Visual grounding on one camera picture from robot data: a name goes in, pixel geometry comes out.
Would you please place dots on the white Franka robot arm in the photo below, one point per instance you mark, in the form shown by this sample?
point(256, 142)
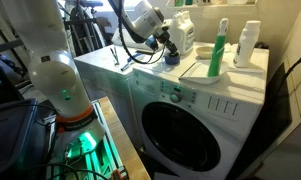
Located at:
point(56, 76)

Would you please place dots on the small white detergent bottle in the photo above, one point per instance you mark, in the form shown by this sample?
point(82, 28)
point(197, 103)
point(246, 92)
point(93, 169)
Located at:
point(245, 46)

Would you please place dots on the wall shelf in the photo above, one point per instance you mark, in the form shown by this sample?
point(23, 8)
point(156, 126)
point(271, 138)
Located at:
point(216, 5)

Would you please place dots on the blue cup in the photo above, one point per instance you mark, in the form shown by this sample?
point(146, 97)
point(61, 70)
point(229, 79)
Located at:
point(172, 60)

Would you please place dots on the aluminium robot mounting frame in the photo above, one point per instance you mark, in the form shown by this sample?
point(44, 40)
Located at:
point(96, 156)

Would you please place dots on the metal tongs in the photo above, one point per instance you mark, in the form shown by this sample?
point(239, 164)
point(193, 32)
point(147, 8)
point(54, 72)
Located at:
point(114, 56)

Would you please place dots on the white top-load washing machine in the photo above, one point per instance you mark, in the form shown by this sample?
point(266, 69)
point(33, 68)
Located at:
point(103, 73)

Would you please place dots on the white front-load washing machine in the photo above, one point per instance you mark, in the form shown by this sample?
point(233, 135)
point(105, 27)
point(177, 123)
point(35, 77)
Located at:
point(203, 100)

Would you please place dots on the large white detergent jug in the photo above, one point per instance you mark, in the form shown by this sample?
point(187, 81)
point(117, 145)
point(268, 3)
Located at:
point(183, 33)

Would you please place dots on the green spray bottle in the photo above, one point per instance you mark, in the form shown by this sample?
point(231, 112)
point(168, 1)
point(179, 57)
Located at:
point(217, 53)

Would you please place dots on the white plastic tray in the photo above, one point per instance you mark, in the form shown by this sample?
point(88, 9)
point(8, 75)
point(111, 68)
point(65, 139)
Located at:
point(196, 75)

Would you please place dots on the dark blue storage bin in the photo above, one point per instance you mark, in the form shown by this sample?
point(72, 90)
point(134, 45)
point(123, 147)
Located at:
point(10, 133)

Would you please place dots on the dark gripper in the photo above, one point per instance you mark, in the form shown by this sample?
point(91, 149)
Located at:
point(161, 36)

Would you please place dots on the beige bowl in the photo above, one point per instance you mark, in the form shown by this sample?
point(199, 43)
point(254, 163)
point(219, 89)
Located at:
point(204, 52)

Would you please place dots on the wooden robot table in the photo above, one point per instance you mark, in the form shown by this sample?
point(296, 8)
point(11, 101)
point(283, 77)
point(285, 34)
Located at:
point(123, 140)

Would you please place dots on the blue hand brush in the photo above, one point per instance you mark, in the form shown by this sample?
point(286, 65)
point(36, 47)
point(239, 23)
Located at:
point(130, 61)

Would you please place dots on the round washer door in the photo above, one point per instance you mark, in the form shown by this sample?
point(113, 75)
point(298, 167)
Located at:
point(180, 136)

